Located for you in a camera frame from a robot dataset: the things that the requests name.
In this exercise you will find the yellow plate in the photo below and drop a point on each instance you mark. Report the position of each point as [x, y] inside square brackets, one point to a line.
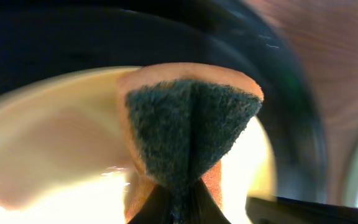
[63, 157]

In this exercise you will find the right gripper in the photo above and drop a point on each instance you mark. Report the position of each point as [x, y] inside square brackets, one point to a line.
[289, 211]

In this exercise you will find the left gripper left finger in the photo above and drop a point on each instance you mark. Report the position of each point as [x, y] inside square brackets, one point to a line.
[157, 209]

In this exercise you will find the black round tray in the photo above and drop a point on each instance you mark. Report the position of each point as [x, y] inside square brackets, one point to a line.
[43, 39]

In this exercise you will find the green and yellow sponge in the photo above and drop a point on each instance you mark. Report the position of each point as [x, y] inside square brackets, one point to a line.
[179, 119]

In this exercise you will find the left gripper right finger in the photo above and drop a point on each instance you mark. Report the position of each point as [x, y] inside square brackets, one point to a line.
[201, 207]

